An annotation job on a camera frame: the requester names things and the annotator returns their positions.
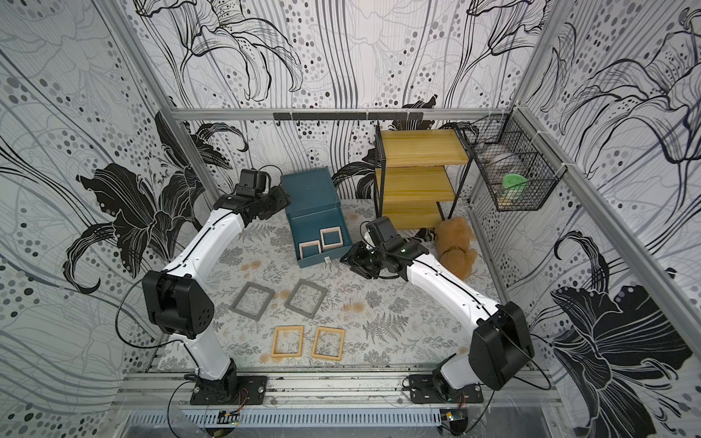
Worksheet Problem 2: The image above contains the pink brooch box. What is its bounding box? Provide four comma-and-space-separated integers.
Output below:
319, 226, 344, 252
299, 240, 322, 259

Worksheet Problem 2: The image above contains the teal drawer cabinet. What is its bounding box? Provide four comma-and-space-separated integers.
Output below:
281, 168, 342, 244

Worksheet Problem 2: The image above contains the teal top drawer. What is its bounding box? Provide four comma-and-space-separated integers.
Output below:
288, 205, 353, 268

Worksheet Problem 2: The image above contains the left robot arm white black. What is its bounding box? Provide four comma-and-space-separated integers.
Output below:
142, 169, 290, 381

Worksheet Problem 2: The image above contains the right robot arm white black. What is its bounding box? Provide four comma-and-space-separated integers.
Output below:
341, 216, 535, 391

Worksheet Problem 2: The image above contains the grey brooch box right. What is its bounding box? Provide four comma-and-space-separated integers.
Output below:
285, 279, 328, 319

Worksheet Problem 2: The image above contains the grey brooch box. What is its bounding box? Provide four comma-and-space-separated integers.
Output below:
285, 279, 328, 319
230, 282, 275, 321

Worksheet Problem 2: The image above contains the yellow brooch box right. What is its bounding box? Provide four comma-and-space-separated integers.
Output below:
311, 327, 345, 361

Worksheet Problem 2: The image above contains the yellow brooch box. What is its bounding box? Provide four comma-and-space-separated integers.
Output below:
271, 326, 304, 359
311, 327, 345, 361

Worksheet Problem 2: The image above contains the grey brooch box left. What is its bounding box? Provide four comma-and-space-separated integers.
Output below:
230, 282, 275, 321

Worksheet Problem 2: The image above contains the yellow brooch box left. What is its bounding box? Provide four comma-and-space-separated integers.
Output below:
271, 326, 304, 359

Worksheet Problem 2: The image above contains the striped black white sock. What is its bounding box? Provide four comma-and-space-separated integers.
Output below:
414, 228, 436, 243

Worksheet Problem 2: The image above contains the brown teddy bear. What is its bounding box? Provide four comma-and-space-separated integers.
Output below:
434, 217, 478, 280

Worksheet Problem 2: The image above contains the yellow black shelf rack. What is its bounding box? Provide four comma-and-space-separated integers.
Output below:
374, 126, 471, 230

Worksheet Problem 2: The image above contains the green lid container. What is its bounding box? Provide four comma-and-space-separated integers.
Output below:
502, 173, 530, 201

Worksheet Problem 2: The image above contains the black bar on wall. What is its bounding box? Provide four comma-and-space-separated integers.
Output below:
272, 111, 425, 122

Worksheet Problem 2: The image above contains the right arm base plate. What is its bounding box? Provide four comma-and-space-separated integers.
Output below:
402, 374, 484, 405

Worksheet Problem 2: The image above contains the white slotted cable duct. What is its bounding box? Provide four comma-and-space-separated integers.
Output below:
128, 409, 443, 429

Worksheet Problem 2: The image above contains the black wire basket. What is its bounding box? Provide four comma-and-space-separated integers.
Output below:
461, 109, 562, 212

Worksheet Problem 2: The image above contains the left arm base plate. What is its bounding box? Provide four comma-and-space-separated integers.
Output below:
190, 375, 268, 405

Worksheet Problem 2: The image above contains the aluminium rail frame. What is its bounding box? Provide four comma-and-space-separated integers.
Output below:
114, 369, 563, 409

